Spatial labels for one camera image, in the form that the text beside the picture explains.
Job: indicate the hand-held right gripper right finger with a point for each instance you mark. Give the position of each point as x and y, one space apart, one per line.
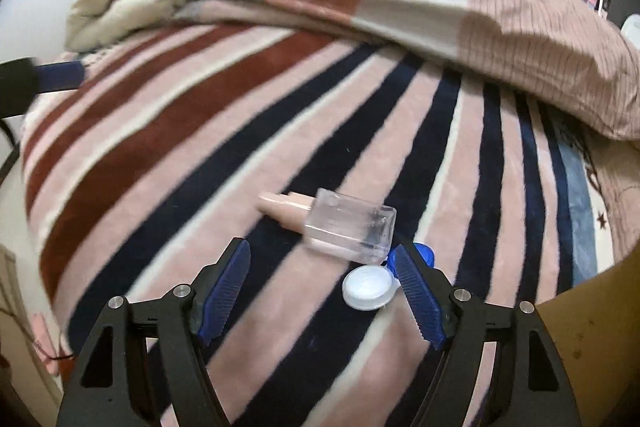
420 292

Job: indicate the white headboard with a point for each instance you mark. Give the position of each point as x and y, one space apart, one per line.
631 27

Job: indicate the brown cardboard box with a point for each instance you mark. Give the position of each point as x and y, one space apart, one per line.
590 347

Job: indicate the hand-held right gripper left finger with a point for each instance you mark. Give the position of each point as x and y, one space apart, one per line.
225 292

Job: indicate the blue and white lens case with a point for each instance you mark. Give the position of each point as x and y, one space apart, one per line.
367 288

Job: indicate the striped fleece blanket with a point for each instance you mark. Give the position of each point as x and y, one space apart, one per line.
250 132

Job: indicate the clear bottle with peach cap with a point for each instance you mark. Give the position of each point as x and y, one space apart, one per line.
350 222

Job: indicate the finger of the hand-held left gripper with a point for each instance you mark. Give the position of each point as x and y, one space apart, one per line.
55 77

